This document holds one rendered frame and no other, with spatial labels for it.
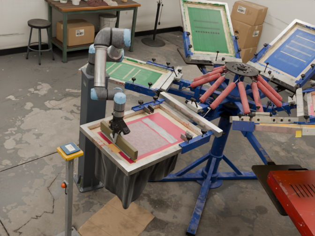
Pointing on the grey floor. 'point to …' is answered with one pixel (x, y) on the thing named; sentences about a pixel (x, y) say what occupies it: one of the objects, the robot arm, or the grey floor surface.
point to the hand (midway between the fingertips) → (117, 141)
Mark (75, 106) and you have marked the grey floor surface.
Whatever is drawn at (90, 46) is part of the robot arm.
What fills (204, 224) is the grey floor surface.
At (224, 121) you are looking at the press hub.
